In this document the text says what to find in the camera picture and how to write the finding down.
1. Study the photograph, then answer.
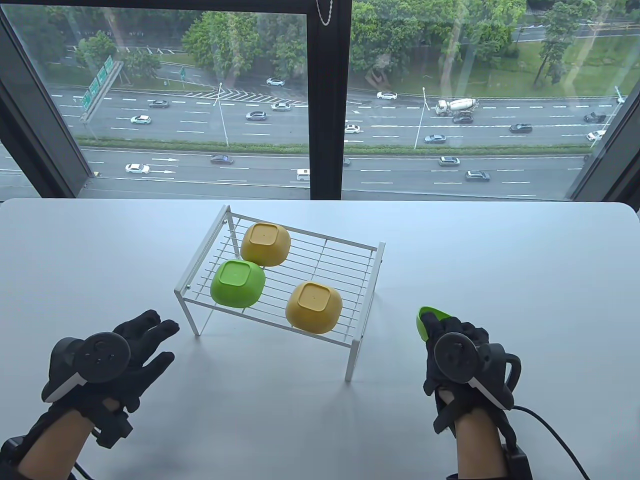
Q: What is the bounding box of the person's left hand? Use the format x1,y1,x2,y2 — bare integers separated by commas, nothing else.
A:
42,310,180,448

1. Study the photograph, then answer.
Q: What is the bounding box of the person's right hand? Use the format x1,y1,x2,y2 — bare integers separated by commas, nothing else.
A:
422,312,522,435

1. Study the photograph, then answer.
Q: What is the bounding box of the green small dish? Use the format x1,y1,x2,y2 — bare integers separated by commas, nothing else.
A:
210,259,267,308
416,306,458,344

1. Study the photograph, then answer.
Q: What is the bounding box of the yellow small dish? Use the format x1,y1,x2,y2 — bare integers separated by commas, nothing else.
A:
240,222,292,268
285,281,344,335

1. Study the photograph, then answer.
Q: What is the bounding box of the white wire kitchen shelf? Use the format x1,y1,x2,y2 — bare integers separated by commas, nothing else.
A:
173,204,386,383

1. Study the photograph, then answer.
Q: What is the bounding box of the person's left forearm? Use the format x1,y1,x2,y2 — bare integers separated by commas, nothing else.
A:
17,410,97,480

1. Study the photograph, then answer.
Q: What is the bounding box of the person's right forearm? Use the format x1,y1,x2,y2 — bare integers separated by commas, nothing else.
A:
452,407,510,480

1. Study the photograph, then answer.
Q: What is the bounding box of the black and white tracking controller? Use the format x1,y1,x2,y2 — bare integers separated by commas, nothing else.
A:
41,332,132,404
433,332,523,412

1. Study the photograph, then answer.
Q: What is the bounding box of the black window frame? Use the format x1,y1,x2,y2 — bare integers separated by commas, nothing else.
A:
0,0,640,202

